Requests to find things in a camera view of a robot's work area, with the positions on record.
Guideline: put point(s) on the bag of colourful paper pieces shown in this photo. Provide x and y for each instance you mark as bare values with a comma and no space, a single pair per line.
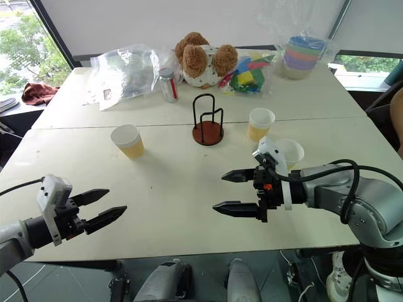
248,75

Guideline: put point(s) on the white sneaker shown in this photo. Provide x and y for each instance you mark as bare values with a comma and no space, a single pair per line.
336,277

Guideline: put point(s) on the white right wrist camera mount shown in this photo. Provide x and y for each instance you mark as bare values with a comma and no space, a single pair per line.
274,152

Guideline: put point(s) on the black window frame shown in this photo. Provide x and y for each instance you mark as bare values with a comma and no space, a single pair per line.
53,31

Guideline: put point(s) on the stack of colourful bowls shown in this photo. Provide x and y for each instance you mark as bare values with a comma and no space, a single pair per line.
302,56

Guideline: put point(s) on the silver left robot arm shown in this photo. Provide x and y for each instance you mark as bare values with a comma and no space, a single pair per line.
14,239

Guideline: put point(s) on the clear plastic zip bag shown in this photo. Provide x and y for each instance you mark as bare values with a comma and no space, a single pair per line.
129,75

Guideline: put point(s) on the red brown cloth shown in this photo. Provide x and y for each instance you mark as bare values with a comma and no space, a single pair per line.
37,92

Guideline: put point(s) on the grey rounded robot leg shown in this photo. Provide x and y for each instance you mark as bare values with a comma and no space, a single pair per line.
242,283

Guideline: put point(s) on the brown white plush bear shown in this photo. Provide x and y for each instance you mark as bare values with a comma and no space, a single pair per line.
195,59

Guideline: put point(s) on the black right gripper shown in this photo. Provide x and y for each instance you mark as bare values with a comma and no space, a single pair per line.
270,195

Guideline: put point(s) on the teal object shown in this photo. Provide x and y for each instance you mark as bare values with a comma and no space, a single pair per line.
396,74

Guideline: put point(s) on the clear jar with red label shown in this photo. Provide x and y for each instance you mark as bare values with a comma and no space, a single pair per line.
168,86

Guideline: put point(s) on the grey sandal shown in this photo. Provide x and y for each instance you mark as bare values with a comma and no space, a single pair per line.
9,104

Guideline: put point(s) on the clear plastic bag around bowls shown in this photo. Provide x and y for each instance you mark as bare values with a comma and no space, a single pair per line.
315,25

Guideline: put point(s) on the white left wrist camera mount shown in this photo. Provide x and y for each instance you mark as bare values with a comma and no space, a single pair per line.
50,195

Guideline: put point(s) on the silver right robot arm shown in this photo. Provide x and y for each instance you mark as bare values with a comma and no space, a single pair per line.
333,185

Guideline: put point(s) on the dark chair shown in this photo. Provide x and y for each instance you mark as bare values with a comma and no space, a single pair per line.
379,119

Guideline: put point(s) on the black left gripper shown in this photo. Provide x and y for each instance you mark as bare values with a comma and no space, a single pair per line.
71,221

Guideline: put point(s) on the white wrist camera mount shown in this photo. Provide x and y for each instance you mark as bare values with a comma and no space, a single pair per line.
274,152
50,195

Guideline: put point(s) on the yellow white paper cup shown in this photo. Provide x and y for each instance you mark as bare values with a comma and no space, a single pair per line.
259,124
294,154
130,144

